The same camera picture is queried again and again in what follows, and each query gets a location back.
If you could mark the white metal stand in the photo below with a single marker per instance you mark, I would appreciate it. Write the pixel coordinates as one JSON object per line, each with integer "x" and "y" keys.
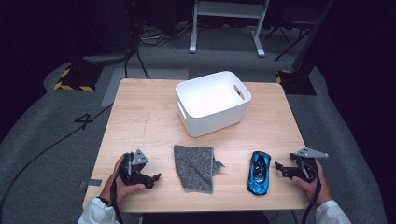
{"x": 229, "y": 9}

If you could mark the white plastic storage bin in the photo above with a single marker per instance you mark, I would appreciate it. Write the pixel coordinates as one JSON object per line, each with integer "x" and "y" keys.
{"x": 208, "y": 96}

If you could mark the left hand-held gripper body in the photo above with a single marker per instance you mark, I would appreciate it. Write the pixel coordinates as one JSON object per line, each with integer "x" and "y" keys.
{"x": 130, "y": 174}

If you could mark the black base with hazard tape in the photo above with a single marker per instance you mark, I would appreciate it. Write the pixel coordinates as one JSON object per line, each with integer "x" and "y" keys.
{"x": 81, "y": 77}
{"x": 295, "y": 82}

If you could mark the person's left hand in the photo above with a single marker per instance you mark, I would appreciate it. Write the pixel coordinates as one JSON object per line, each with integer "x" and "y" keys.
{"x": 123, "y": 191}

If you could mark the dark slanted stand pole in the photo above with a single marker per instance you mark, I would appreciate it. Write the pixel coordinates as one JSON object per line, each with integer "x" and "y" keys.
{"x": 311, "y": 40}

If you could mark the grey floor tape strip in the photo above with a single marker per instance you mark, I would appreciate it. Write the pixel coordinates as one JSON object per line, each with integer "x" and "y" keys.
{"x": 93, "y": 183}

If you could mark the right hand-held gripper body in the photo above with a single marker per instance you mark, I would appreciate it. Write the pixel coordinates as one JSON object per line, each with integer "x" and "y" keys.
{"x": 306, "y": 169}

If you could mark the person's right hand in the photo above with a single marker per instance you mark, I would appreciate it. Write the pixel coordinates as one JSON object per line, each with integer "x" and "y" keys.
{"x": 319, "y": 191}

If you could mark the grey speckled cloth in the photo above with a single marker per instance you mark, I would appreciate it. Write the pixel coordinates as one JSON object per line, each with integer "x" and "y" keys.
{"x": 194, "y": 168}

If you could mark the blue toy car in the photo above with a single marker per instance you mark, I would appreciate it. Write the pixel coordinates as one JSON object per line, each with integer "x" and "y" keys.
{"x": 258, "y": 174}

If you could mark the black folding stand legs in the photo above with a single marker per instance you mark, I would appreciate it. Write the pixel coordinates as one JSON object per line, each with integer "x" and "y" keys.
{"x": 292, "y": 43}

